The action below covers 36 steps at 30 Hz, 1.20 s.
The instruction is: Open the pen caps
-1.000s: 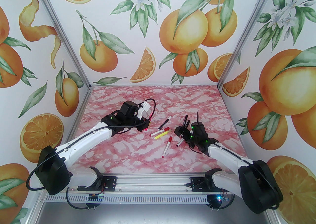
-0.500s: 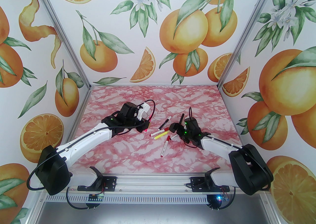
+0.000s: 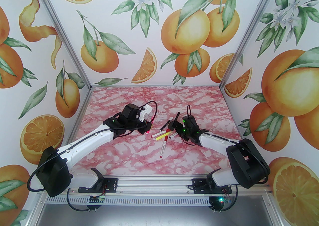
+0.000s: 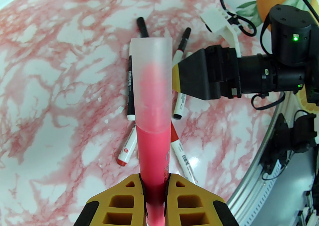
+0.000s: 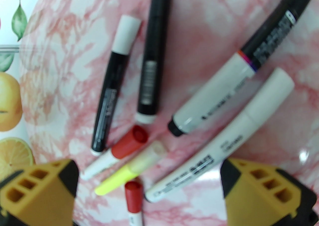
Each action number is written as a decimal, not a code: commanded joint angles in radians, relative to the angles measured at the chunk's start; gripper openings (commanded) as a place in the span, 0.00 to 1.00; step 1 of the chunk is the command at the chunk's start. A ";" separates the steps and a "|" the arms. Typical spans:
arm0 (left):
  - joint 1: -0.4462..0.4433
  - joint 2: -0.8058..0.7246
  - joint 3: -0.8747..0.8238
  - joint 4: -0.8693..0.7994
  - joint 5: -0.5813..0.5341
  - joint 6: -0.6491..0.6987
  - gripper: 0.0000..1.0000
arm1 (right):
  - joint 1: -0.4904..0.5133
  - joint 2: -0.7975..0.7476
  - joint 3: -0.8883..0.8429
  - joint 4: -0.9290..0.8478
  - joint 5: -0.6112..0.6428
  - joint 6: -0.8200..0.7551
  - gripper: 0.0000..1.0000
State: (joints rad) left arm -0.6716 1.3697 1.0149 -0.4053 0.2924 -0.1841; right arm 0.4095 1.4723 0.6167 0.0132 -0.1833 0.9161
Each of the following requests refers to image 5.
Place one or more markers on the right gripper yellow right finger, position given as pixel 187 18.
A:
pixel 264 200

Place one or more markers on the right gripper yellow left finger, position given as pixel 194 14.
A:
pixel 37 195

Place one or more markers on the thick white marker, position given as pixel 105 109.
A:
pixel 199 162

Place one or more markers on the yellow highlighter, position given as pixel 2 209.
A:
pixel 112 182

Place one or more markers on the red pen cap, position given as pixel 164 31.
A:
pixel 133 197
pixel 127 145

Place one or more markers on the thin black pen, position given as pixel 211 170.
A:
pixel 107 105

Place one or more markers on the white and black marker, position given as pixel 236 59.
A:
pixel 219 88

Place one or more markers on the aluminium frame post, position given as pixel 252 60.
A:
pixel 8 49

